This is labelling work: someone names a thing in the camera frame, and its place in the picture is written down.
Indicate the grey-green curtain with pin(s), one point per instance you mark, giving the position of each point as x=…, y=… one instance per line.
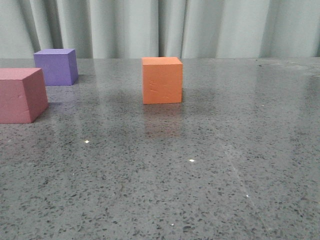
x=161, y=28

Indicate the purple foam cube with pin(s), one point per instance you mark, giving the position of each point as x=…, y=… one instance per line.
x=59, y=66

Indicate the orange foam cube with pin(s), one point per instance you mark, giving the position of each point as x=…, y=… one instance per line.
x=162, y=80

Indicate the pink foam cube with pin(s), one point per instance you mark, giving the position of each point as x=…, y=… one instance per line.
x=23, y=95

